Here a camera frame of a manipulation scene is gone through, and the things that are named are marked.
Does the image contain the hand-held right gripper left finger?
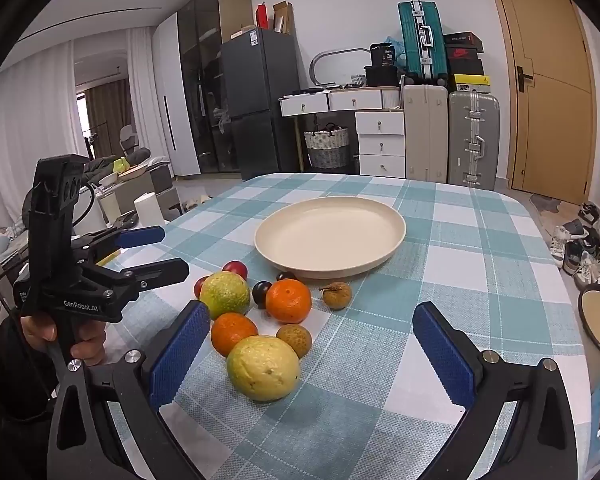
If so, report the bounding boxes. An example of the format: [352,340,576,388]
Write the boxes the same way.
[46,300,213,480]

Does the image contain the dark refrigerator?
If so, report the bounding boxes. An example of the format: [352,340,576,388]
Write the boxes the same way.
[221,28,301,181]

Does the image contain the grey sofa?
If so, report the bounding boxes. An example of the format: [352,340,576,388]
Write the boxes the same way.
[82,152,175,197]

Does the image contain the white office chair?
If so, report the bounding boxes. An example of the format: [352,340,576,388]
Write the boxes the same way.
[119,125,152,162]

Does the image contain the person's left hand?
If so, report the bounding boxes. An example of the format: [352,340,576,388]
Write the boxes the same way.
[20,316,107,362]

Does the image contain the black canister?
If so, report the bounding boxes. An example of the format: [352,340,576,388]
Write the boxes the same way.
[370,43,396,67]

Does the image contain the large yellow guava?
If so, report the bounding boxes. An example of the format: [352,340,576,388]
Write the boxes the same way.
[226,335,301,402]

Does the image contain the person's left forearm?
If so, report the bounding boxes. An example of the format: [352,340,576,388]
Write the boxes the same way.
[0,317,61,426]

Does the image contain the pile of shoes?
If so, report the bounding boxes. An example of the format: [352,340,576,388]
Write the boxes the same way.
[550,202,600,292]

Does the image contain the brown curtain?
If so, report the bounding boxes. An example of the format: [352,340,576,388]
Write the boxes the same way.
[87,78,133,158]

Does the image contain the small mandarin orange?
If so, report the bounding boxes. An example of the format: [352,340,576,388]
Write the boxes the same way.
[211,312,259,357]

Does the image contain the black box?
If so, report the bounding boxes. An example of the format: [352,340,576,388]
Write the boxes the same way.
[364,65,400,87]

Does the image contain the cream plate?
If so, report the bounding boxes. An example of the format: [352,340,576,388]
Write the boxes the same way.
[254,196,407,281]

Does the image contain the arched mirror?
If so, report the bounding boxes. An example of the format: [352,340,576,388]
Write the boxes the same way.
[310,48,373,88]

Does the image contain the yellow shoebox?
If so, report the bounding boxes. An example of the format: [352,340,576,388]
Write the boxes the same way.
[453,75,492,94]

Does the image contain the blue plastic bag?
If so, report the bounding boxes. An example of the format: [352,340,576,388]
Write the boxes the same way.
[384,35,407,76]

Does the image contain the black red shoebox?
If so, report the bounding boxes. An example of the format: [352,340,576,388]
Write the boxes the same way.
[444,32,485,51]

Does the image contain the large mandarin orange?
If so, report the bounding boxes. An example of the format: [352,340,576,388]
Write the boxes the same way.
[266,278,313,324]

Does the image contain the white curtain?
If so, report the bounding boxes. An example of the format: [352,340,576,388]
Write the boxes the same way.
[0,25,153,241]

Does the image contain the teal suitcase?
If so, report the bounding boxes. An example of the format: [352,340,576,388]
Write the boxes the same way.
[398,1,448,86]

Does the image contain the greenish guava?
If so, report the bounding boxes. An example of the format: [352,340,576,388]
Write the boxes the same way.
[200,271,252,321]

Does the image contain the wicker basket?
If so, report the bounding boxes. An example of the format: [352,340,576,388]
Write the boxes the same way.
[304,124,351,170]

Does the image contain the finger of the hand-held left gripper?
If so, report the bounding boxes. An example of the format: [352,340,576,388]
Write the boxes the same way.
[81,258,190,307]
[71,226,165,262]

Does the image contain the wooden door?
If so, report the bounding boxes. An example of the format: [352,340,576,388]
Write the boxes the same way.
[485,0,598,206]

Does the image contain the teal checked tablecloth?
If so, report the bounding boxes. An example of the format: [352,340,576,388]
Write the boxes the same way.
[25,172,595,480]

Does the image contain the silver suitcase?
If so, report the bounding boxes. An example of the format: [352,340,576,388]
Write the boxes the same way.
[448,91,501,191]

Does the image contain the white wardrobe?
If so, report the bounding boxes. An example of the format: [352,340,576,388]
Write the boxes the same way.
[152,12,201,177]

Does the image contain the white dresser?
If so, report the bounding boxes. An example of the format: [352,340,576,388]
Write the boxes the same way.
[279,87,406,178]

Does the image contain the glass-door cabinet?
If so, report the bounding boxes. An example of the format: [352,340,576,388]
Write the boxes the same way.
[177,0,253,176]

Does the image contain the white cylinder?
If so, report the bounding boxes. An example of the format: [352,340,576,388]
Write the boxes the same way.
[133,192,166,226]

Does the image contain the beige suitcase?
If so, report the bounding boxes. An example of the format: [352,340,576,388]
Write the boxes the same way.
[402,84,449,182]

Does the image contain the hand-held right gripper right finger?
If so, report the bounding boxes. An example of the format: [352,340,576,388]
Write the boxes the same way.
[412,302,579,480]

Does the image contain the tall cardboard box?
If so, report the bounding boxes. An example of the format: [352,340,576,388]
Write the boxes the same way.
[272,1,295,35]

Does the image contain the grey floor rug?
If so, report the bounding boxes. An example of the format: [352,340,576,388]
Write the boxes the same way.
[530,192,562,214]

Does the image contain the brown longan with stem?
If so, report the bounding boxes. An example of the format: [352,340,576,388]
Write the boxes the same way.
[320,282,353,310]

